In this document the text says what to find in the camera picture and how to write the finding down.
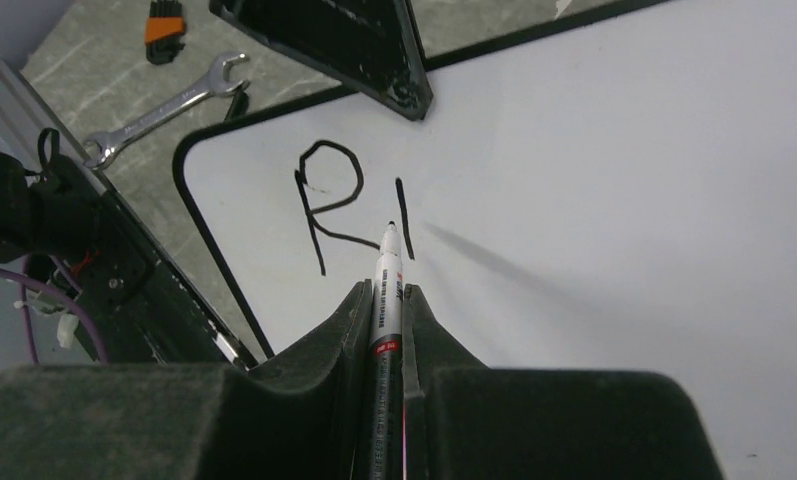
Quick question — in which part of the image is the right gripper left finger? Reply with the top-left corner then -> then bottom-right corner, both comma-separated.
0,281 -> 373,479

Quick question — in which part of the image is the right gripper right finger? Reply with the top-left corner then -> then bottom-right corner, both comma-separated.
403,285 -> 723,479

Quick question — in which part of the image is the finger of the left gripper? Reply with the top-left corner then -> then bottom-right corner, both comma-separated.
209,0 -> 433,121

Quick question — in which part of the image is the white whiteboard marker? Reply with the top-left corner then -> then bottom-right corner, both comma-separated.
367,221 -> 403,479

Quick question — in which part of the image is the white whiteboard black frame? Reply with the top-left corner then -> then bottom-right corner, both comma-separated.
174,1 -> 797,479

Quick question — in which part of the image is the orange black hex key set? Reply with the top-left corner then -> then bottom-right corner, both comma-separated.
144,0 -> 186,66

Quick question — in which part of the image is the silver combination wrench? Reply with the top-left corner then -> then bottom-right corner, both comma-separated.
83,50 -> 250,170

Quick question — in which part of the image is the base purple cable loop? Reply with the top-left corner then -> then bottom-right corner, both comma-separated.
0,258 -> 111,366

